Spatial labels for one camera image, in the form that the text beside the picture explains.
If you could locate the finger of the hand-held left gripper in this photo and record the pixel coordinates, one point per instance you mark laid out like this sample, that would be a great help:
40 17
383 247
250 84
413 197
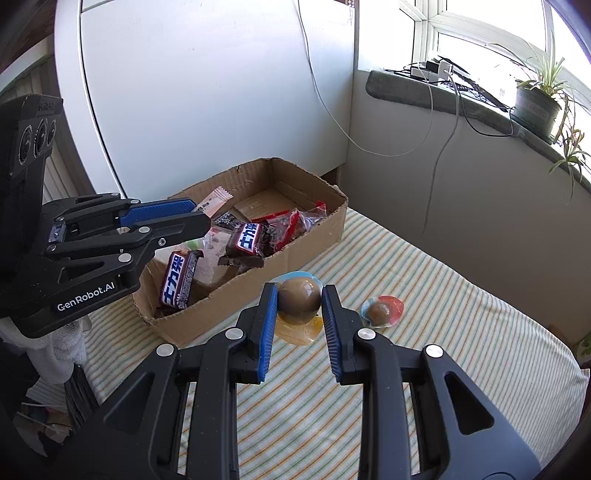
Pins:
175 228
157 210

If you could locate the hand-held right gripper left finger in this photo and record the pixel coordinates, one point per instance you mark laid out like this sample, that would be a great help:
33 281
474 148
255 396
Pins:
268 332

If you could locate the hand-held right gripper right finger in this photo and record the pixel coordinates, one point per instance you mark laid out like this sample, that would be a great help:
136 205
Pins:
333 332

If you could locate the braised egg yellow packet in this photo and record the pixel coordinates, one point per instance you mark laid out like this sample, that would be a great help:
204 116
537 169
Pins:
300 300

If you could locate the pale pink snack packet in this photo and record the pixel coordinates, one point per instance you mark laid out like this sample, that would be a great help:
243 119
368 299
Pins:
214 199

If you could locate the black patterned snack packet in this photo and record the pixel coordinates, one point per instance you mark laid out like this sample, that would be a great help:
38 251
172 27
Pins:
226 220

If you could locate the brown chocolate bar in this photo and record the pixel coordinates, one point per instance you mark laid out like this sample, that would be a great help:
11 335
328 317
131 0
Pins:
178 281
247 240

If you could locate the brown cardboard box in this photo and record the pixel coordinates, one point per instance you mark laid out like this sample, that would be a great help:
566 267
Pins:
314 240

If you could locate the clear packet of red dates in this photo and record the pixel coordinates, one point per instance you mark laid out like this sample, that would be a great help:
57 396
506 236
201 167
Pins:
286 226

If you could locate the white radiator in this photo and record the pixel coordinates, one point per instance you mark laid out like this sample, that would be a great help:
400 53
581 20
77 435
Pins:
69 175

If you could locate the braised egg red packet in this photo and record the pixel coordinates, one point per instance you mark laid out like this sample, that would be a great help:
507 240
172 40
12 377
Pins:
381 313

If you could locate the striped bed sheet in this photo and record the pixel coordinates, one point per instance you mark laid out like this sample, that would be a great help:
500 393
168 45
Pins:
438 346

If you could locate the white wardrobe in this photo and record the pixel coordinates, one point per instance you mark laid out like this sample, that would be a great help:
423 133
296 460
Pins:
184 92

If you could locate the white cloth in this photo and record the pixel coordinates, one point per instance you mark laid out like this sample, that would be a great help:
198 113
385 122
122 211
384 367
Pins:
64 346

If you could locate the white power strip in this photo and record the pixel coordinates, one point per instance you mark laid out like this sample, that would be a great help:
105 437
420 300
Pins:
422 74

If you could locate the potted spider plant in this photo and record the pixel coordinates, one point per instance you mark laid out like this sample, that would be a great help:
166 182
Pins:
535 108

